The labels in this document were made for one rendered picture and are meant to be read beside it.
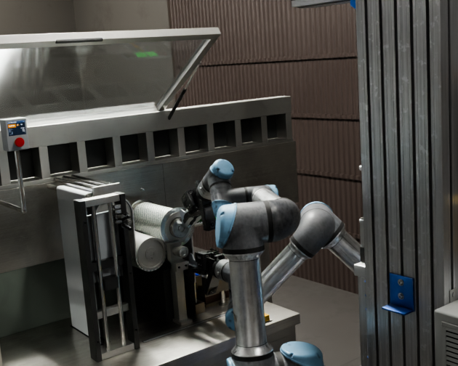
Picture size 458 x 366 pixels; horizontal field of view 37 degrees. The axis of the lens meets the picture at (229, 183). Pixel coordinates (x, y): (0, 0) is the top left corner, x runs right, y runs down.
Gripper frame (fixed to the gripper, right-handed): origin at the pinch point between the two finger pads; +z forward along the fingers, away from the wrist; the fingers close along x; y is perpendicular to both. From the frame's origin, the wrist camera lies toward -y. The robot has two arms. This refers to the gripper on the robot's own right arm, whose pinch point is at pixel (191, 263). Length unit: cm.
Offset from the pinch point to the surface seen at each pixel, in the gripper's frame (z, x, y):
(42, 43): -10, 53, 84
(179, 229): -4.5, 6.5, 15.8
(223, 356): -28.3, 7.9, -26.2
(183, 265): -8.8, 9.0, 3.4
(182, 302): -6.5, 9.5, -11.2
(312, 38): 175, -237, 87
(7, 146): -1, 65, 54
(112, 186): -4.8, 32.1, 36.1
